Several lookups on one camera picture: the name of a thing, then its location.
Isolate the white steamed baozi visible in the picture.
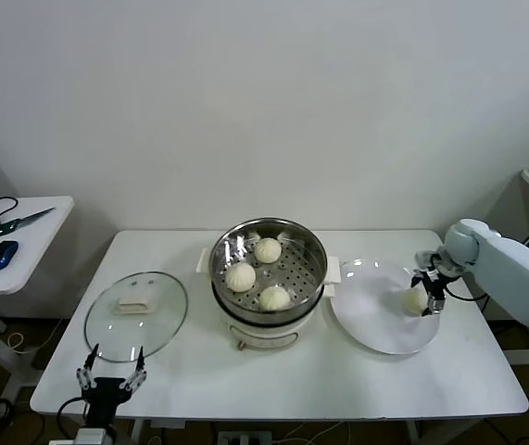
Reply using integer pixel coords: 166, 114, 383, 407
253, 236, 283, 264
401, 286, 430, 317
258, 286, 292, 312
225, 262, 257, 293

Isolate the stainless steel steamer basket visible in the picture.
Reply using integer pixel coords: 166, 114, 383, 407
197, 217, 342, 325

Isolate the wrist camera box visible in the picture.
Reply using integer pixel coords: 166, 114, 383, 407
74, 428, 113, 445
413, 248, 437, 271

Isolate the white side table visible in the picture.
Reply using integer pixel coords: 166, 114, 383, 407
0, 195, 75, 372

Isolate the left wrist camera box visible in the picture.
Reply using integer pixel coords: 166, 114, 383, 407
74, 428, 113, 445

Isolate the white round plate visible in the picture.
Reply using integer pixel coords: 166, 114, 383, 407
326, 257, 441, 356

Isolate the glass lid with white handle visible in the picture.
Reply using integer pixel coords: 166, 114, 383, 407
83, 271, 189, 363

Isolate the white electric cooker base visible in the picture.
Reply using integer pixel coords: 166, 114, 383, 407
212, 277, 339, 351

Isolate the white floor cable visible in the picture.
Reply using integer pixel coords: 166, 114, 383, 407
6, 331, 29, 356

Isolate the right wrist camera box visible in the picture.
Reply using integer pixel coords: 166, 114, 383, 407
413, 248, 437, 271

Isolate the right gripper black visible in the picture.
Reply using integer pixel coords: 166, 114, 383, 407
409, 265, 451, 320

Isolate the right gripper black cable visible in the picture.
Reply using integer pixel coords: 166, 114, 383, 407
445, 280, 490, 303

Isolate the blue computer mouse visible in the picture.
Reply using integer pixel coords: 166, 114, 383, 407
0, 239, 19, 272

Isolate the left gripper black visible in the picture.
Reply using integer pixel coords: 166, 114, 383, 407
75, 342, 149, 431

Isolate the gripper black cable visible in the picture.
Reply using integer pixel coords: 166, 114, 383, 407
445, 280, 490, 303
57, 397, 90, 432

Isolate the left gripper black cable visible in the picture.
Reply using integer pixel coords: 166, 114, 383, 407
57, 397, 90, 432

